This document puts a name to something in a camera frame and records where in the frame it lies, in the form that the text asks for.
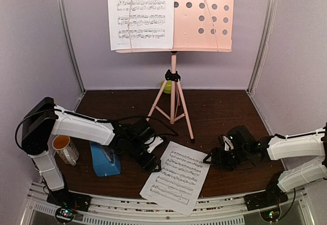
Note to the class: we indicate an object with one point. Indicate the aluminium front rail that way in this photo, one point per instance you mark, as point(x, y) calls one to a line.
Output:
point(229, 209)

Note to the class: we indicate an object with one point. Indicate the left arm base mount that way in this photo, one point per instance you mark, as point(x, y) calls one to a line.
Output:
point(69, 203)

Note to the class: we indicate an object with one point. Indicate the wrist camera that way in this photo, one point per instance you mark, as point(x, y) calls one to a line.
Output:
point(152, 143)
point(225, 143)

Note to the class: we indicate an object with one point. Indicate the green plastic bowl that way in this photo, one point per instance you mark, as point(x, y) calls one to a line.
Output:
point(167, 87)

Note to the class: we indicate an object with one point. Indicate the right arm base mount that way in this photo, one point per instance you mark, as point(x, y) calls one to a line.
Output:
point(268, 201)

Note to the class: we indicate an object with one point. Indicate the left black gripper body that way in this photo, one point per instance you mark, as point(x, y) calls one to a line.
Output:
point(147, 164)

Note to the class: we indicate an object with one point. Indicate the pink perforated music stand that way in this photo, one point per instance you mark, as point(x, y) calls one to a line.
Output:
point(199, 26)

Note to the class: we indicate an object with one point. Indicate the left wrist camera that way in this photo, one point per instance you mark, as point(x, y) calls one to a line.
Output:
point(152, 143)

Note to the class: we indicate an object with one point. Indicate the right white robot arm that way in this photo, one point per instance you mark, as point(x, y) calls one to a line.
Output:
point(238, 145)

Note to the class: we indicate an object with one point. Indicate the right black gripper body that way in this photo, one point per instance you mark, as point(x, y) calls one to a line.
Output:
point(228, 161)

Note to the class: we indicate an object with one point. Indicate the patterned ceramic mug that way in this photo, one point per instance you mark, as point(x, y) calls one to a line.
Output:
point(66, 149)

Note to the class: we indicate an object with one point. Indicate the blue metronome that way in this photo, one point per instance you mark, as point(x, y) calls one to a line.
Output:
point(105, 162)

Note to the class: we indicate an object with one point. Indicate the sheet music page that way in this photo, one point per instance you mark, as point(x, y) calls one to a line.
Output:
point(141, 24)
point(179, 183)

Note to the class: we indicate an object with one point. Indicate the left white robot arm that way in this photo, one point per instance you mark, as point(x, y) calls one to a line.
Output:
point(47, 119)

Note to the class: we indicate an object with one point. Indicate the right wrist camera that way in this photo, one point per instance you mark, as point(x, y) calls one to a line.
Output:
point(225, 143)

